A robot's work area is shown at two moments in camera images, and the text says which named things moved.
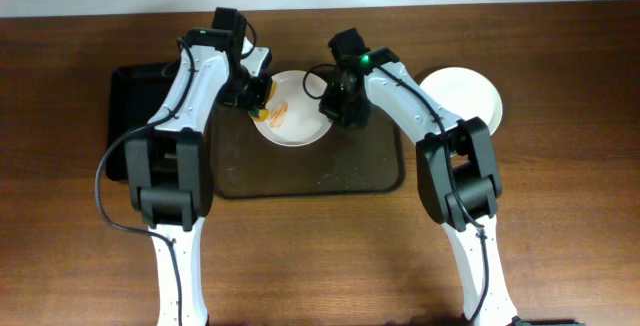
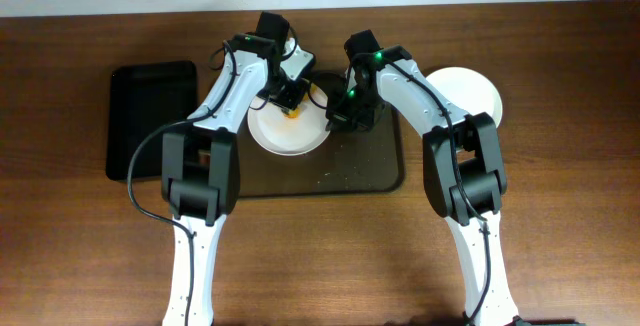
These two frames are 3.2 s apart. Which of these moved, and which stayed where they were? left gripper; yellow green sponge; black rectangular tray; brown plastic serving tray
Moved: left gripper; yellow green sponge
Stayed: brown plastic serving tray; black rectangular tray
